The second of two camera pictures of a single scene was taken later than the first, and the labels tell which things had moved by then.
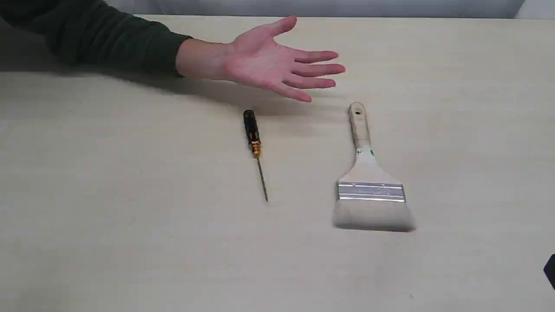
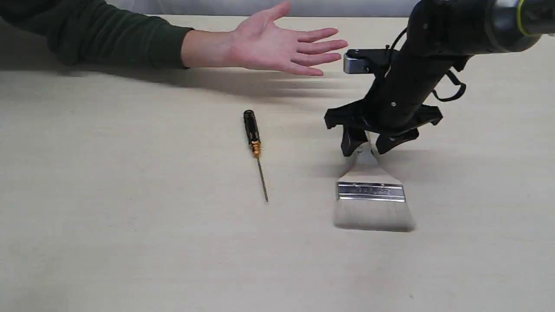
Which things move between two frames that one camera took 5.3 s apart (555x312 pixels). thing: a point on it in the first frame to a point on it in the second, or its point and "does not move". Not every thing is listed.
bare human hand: [256, 56] to [258, 42]
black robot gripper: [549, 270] to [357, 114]
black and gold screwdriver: [255, 143] does not move
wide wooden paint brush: [368, 198] does not move
